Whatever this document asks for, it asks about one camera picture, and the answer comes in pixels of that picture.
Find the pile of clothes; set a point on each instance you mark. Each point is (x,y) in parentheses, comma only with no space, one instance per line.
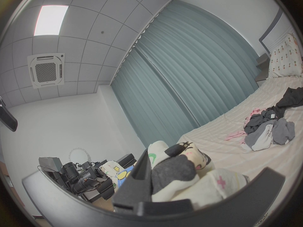
(281,131)

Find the blue-green curtain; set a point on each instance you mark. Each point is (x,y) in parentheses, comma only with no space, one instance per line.
(189,67)

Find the white ceiling air conditioner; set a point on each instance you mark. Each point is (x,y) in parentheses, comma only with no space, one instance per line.
(46,70)

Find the grey bedside table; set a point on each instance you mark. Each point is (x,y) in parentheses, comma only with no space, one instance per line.
(262,67)

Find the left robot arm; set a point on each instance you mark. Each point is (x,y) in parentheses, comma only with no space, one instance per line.
(78,178)

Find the pink garment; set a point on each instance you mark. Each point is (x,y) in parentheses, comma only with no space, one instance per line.
(233,135)

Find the white printed pillow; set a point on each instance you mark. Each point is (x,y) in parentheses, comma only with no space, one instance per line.
(286,58)

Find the ceiling light panel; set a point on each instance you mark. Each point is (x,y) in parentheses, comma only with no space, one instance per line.
(51,20)

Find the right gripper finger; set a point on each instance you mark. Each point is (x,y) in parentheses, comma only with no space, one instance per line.
(139,181)

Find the bed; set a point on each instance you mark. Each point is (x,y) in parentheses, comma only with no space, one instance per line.
(236,164)

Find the black garment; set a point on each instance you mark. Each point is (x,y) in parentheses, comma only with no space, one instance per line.
(292,97)

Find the white printed pyjama top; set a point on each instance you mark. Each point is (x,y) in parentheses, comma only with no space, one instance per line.
(213,183)

